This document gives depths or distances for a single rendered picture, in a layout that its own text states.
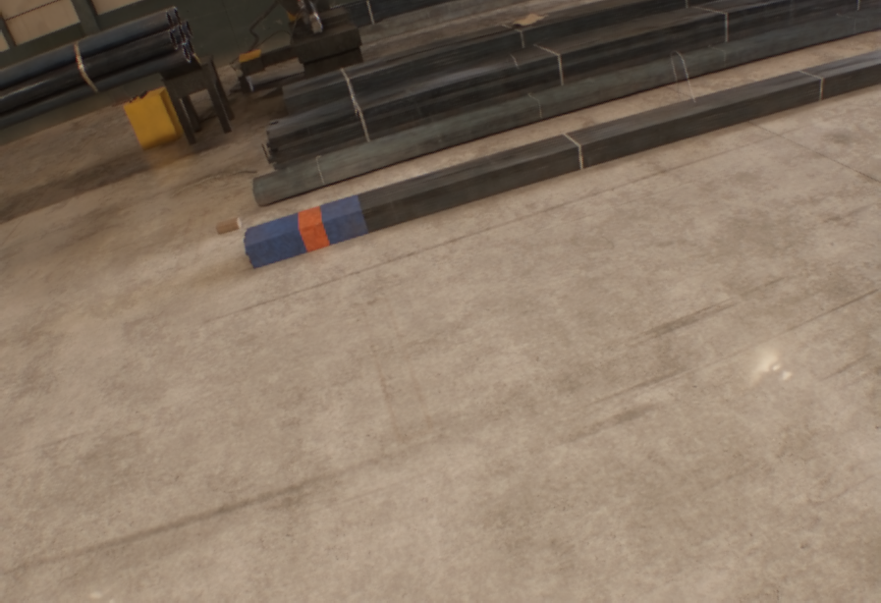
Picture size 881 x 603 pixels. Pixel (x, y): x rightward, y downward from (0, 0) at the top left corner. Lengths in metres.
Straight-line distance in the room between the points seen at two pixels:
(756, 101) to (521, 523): 3.28
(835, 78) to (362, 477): 4.06
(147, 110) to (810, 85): 6.39
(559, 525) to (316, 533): 0.79
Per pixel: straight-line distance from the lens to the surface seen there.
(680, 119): 4.01
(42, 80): 5.26
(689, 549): 1.88
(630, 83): 4.87
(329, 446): 2.31
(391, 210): 3.48
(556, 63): 4.78
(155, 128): 7.24
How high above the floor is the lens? 1.64
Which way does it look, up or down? 32 degrees down
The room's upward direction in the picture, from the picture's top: 15 degrees counter-clockwise
